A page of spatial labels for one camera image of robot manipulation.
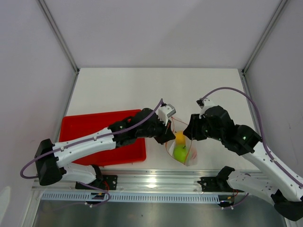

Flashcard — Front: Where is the left aluminium frame post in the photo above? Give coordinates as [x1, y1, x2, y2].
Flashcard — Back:
[36, 0, 79, 74]

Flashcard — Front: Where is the right aluminium frame post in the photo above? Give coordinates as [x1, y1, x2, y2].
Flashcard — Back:
[241, 0, 290, 76]

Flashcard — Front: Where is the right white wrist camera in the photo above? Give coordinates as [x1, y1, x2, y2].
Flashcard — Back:
[196, 97, 215, 119]

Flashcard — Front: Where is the white slotted cable duct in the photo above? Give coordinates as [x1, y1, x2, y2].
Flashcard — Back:
[41, 192, 220, 204]

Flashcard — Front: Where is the clear zip bag orange zipper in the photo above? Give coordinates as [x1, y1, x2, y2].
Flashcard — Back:
[164, 117, 198, 166]

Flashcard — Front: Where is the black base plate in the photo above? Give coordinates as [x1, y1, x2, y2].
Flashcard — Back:
[197, 176, 243, 192]
[75, 175, 118, 191]

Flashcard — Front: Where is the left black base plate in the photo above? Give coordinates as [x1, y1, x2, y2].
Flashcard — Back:
[75, 175, 118, 191]

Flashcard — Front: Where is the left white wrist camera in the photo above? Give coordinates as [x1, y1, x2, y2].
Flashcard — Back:
[158, 103, 176, 126]

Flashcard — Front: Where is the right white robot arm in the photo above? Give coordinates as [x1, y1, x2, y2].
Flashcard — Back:
[183, 105, 303, 221]

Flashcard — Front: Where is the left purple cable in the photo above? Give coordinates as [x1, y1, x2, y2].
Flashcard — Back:
[20, 98, 165, 180]

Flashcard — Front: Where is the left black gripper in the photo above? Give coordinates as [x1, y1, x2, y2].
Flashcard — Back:
[136, 115, 175, 145]

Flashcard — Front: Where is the green apple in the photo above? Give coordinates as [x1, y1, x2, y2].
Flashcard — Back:
[173, 145, 188, 163]

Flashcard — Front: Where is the red plastic tray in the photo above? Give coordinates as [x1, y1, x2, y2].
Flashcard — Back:
[59, 109, 146, 166]

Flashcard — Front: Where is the aluminium frame post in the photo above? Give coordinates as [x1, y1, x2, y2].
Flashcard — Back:
[36, 0, 79, 74]
[241, 0, 290, 76]

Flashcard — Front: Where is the orange peach with leaf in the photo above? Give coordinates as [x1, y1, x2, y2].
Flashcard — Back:
[175, 131, 186, 145]

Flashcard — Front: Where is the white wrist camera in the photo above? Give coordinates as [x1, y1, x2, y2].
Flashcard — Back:
[196, 97, 215, 119]
[158, 103, 176, 126]

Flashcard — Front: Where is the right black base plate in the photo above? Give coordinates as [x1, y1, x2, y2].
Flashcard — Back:
[197, 176, 243, 192]

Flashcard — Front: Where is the aluminium front rail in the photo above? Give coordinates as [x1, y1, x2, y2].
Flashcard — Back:
[32, 169, 291, 195]

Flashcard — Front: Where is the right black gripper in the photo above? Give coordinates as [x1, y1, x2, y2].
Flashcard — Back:
[183, 113, 224, 141]

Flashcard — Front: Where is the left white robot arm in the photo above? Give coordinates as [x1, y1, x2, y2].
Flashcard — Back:
[35, 105, 176, 189]

